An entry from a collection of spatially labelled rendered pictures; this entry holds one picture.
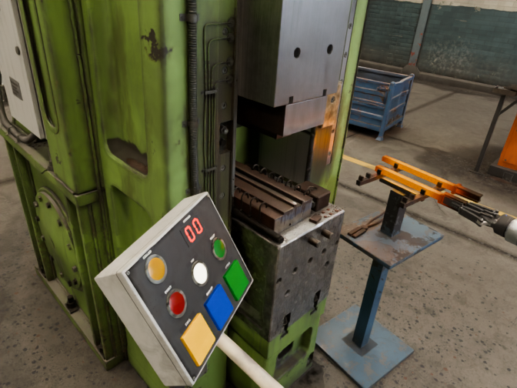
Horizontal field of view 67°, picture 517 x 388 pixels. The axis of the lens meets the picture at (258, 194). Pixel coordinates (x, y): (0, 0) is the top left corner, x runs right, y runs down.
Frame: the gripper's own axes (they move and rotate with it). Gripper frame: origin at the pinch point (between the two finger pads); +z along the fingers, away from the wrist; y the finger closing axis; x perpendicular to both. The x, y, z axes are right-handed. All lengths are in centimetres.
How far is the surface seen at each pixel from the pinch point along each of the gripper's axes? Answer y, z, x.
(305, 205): -48, 29, -1
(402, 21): 646, 468, 7
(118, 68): -96, 71, 42
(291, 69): -64, 27, 48
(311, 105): -53, 29, 36
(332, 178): -12, 49, -9
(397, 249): -8.0, 12.1, -26.2
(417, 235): 8.2, 13.1, -26.2
